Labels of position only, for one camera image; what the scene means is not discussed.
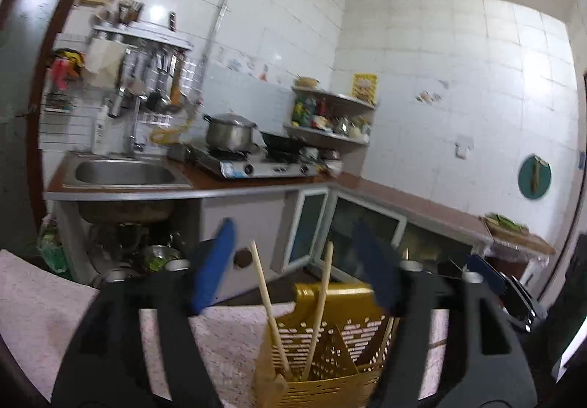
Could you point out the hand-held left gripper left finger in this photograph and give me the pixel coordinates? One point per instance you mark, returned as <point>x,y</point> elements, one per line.
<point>215,266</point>

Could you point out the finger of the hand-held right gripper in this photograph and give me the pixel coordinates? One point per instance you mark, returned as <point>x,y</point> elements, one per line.
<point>523,305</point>
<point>486,273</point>

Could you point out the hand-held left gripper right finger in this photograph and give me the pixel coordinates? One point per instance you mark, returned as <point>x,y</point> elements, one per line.
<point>373,266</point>

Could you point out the yellow perforated utensil holder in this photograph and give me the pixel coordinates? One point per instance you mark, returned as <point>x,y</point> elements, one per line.
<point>330,392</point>

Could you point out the utensil cups with utensils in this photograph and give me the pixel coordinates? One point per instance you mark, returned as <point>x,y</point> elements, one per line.
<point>126,9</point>

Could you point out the wooden cutting board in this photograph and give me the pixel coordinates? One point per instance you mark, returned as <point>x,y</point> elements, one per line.
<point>523,236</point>

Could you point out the kitchen counter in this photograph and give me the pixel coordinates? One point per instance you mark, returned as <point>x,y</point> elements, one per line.
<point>412,202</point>

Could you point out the metal basins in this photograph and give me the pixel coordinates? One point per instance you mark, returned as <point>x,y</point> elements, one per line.
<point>137,252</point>

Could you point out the round green board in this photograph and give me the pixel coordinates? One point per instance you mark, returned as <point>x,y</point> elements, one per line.
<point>527,181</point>

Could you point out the gas stove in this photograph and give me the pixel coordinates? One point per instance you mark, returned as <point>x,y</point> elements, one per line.
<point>257,165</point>

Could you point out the stack of bowls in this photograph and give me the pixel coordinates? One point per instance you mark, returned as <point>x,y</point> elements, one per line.
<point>332,160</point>

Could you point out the stainless steel sink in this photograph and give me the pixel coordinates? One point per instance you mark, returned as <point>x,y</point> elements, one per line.
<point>124,172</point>

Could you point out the steel pot with lid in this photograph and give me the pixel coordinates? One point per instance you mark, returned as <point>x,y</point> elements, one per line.
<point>229,133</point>

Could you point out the black wok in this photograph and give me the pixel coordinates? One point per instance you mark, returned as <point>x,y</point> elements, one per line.
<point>286,141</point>

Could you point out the metal teapot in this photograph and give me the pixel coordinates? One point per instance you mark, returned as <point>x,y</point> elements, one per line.
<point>343,125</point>

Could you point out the green plastic bag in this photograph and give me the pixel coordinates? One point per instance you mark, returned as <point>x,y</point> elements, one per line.
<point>52,252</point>

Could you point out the metal faucet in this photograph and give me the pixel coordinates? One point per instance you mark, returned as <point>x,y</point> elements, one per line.
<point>133,124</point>

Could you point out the green bottle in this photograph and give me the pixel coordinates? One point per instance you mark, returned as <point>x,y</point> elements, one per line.
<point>300,112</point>

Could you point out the white soap bottle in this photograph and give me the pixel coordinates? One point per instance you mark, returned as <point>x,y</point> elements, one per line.
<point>102,133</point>

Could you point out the pink floral tablecloth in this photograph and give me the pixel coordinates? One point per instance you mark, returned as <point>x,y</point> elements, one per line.
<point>41,311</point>

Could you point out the beige bowl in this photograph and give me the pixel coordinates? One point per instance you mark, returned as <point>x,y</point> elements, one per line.
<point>307,81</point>

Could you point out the white hanging cloth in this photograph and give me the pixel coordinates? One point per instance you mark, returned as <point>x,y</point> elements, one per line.
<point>104,62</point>

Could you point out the red yellow rubber gloves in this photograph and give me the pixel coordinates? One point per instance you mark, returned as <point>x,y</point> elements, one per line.
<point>64,66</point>

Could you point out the brown frosted glass door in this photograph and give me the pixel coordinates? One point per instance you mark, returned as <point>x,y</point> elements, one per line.
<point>18,92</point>

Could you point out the corner wall shelf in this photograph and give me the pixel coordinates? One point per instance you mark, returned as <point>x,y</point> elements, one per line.
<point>330,133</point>

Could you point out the yellow wall poster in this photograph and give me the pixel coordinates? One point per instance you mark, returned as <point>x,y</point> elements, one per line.
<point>364,88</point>

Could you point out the vertical wall pipe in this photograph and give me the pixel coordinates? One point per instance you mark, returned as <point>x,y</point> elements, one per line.
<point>220,23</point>

